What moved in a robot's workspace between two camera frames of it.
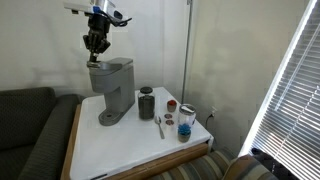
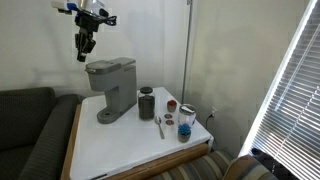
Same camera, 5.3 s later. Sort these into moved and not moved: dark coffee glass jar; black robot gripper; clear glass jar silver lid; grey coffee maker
Moved: black robot gripper
Not moved: clear glass jar silver lid; dark coffee glass jar; grey coffee maker
